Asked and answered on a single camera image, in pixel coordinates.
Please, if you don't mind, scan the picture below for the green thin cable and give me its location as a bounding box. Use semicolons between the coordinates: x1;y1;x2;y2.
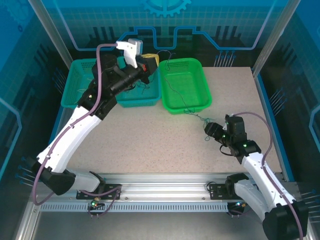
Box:
183;108;212;125

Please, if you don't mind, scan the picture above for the cream white thin cable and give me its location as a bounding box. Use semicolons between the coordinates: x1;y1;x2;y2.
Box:
75;78;91;103

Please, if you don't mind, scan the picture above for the teal plastic basket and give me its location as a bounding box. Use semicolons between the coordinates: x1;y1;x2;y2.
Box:
115;55;162;109
60;58;101;110

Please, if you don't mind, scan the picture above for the green plastic basket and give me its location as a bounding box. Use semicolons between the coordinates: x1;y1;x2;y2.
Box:
158;57;213;116

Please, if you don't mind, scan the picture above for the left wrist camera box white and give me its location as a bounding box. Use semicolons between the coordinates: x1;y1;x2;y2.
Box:
115;38;144;70

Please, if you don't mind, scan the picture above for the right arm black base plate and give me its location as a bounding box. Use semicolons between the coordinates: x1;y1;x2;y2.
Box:
207;183;238;200

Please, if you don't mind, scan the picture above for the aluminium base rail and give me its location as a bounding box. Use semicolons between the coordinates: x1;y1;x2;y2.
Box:
67;172;241;201

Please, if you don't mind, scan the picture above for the aluminium frame post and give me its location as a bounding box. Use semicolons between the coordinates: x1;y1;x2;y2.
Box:
251;0;302;77
27;0;74;68

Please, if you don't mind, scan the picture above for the slotted grey cable duct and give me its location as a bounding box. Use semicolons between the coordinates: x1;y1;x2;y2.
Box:
39;202;230;213

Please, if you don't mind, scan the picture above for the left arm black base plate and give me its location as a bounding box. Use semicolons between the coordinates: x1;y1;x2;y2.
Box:
75;183;123;200

